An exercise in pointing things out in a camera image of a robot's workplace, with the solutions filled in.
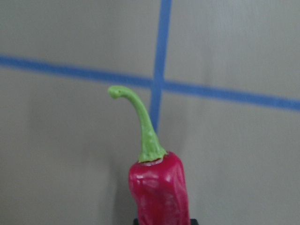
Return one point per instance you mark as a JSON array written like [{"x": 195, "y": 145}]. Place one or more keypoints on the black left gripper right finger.
[{"x": 193, "y": 221}]

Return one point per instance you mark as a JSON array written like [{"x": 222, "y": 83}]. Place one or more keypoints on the red chili pepper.
[{"x": 157, "y": 180}]

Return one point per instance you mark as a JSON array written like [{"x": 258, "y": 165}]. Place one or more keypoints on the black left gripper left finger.
[{"x": 135, "y": 221}]

